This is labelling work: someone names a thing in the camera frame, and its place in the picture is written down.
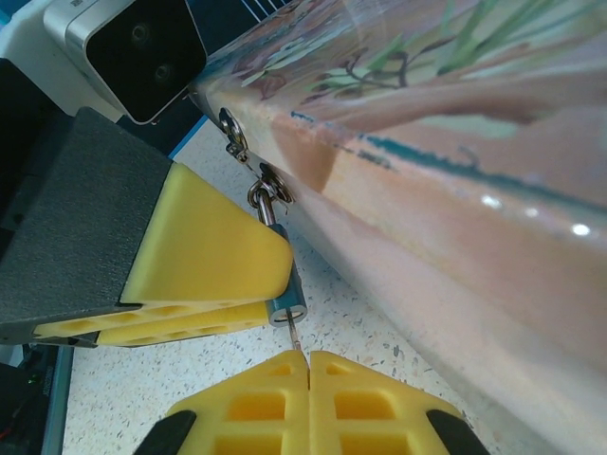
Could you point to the pink illustrated tin box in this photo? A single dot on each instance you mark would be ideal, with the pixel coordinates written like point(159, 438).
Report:
point(427, 237)

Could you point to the small blue-grey padlock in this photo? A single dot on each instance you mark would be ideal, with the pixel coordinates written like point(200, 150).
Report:
point(289, 303)

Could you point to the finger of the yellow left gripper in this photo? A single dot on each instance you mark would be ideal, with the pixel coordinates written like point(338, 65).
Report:
point(142, 227)
point(189, 317)

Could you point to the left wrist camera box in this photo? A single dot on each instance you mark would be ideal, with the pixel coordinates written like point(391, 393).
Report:
point(137, 61)

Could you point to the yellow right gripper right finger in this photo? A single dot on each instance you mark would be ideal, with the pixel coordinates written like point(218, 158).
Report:
point(360, 393)

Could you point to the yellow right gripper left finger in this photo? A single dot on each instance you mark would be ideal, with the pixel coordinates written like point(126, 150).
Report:
point(265, 393)

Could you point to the aluminium cross rail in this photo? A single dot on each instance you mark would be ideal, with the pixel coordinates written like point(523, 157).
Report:
point(59, 403)

